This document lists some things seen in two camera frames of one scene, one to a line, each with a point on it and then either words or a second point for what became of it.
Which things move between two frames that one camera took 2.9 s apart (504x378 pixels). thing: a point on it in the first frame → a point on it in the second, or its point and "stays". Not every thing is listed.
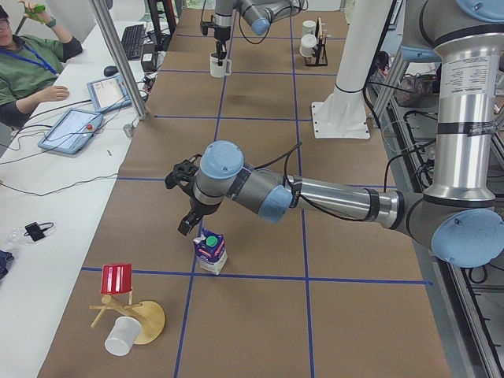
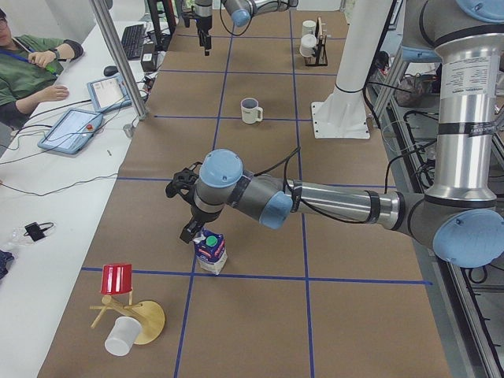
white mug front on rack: x=308 y=42 stays
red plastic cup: x=116 y=278 stays
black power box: x=149 y=57 stays
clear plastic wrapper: x=18 y=239 stays
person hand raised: x=43 y=16 → x=42 y=58
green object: x=36 y=12 → x=50 y=68
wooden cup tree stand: x=149 y=313 stays
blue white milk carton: x=210 y=250 stays
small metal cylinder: x=129 y=130 stays
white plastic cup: x=123 y=335 stays
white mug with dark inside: x=219 y=71 → x=251 y=113
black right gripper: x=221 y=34 → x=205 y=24
